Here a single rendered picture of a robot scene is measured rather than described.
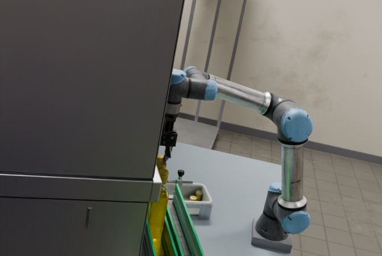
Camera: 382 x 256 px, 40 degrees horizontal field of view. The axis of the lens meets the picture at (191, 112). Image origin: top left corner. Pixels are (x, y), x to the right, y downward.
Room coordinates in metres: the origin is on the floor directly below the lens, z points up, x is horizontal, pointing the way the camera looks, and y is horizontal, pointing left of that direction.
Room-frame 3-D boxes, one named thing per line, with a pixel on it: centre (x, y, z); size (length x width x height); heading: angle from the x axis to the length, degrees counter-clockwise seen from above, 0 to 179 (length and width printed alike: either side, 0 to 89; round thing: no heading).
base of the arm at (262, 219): (2.05, -0.45, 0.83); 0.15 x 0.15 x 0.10
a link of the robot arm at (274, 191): (2.05, -0.45, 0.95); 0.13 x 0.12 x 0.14; 16
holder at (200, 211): (2.14, -0.02, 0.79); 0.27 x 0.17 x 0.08; 106
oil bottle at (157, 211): (1.70, 0.05, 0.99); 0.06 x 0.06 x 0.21; 17
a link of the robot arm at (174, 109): (1.79, 0.08, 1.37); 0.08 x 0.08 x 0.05
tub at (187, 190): (2.15, -0.05, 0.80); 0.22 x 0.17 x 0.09; 106
